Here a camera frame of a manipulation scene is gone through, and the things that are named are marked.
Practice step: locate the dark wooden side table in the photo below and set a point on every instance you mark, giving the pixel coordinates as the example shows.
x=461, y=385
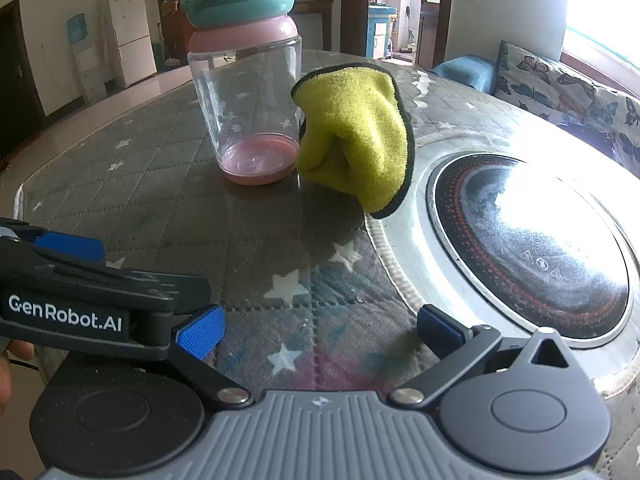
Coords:
x=317, y=7

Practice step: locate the white refrigerator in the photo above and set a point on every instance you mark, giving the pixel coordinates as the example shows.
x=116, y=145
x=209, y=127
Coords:
x=130, y=35

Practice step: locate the white water dispenser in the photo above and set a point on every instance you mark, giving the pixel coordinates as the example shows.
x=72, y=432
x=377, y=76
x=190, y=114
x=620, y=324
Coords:
x=87, y=70

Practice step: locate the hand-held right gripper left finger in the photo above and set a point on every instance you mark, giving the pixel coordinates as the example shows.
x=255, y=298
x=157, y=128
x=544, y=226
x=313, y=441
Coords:
x=200, y=332

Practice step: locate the butterfly print sofa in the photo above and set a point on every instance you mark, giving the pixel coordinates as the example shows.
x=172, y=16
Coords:
x=550, y=85

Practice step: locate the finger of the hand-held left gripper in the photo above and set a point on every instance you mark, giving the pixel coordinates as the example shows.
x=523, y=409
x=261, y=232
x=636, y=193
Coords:
x=70, y=247
x=170, y=290

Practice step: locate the bright window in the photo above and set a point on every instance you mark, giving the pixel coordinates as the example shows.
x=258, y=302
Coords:
x=600, y=10

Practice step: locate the pink teal antler water bottle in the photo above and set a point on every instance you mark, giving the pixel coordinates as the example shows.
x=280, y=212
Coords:
x=235, y=5

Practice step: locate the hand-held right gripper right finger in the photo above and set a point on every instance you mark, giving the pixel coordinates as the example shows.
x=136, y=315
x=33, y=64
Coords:
x=440, y=330

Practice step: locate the grey quilted star tablecloth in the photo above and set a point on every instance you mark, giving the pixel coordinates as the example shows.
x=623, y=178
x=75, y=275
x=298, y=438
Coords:
x=200, y=200

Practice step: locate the yellow microfiber cloth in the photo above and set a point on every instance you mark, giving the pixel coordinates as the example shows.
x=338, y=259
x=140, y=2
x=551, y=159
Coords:
x=360, y=130

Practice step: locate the person's left hand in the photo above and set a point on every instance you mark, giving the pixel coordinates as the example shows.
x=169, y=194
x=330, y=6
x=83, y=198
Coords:
x=12, y=375

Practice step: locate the dark brown door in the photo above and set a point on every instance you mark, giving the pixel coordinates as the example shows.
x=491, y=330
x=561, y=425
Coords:
x=20, y=85

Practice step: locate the tall dark wooden cabinet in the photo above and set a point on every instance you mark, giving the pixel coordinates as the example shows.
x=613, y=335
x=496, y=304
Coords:
x=170, y=20

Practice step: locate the blue white small cabinet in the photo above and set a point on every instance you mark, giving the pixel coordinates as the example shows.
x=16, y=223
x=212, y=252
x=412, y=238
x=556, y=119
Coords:
x=380, y=35

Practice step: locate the blue stool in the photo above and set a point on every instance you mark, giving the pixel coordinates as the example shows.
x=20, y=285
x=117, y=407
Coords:
x=465, y=72

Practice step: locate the round black induction cooktop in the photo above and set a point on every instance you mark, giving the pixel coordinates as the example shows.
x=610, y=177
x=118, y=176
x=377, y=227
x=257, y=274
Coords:
x=500, y=260

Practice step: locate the brown glass panel door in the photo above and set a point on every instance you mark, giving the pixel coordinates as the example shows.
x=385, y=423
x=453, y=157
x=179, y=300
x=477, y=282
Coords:
x=430, y=35

